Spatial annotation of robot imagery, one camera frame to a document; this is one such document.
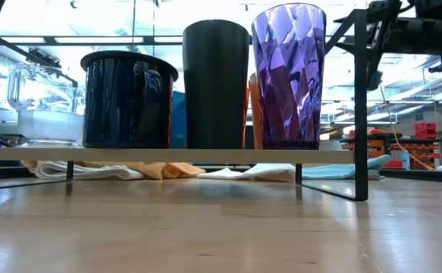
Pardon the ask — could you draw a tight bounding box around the red storage bin stack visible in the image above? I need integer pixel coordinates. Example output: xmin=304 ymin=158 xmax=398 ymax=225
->
xmin=413 ymin=121 xmax=440 ymax=140

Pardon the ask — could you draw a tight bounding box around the white cloth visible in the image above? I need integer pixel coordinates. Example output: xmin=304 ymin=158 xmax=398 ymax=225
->
xmin=196 ymin=163 xmax=298 ymax=184

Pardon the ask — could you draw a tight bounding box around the black ribbed mug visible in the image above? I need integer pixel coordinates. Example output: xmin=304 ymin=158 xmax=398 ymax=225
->
xmin=80 ymin=50 xmax=180 ymax=149

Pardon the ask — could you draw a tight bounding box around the tall black tumbler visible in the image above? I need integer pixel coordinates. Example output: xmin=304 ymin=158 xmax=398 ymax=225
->
xmin=181 ymin=19 xmax=252 ymax=150

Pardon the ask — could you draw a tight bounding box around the orange faceted plastic tumbler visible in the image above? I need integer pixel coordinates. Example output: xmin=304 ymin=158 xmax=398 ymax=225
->
xmin=241 ymin=80 xmax=252 ymax=149

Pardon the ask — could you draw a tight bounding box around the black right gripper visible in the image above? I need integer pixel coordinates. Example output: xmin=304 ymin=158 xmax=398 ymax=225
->
xmin=365 ymin=0 xmax=403 ymax=93

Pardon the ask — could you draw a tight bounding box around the peach plastic cup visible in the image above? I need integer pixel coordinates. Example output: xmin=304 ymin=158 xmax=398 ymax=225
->
xmin=248 ymin=72 xmax=265 ymax=151

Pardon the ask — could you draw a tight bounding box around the blue plastic mug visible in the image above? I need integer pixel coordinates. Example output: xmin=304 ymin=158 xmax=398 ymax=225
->
xmin=170 ymin=90 xmax=188 ymax=149

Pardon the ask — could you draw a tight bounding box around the thin yellow hanging cord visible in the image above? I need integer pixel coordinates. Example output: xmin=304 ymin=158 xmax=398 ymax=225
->
xmin=378 ymin=85 xmax=434 ymax=171

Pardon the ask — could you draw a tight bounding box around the yellow cloth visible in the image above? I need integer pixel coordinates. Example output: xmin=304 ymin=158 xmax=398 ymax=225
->
xmin=20 ymin=160 xmax=207 ymax=180

